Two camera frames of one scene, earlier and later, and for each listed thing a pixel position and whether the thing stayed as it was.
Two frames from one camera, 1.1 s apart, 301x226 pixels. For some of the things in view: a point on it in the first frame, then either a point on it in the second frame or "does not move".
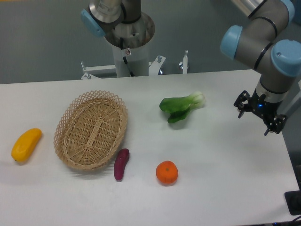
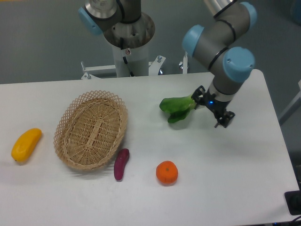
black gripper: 265,109 → 217,107
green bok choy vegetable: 179,108 does not move
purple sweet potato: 121,162 does not move
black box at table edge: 293,201 does not move
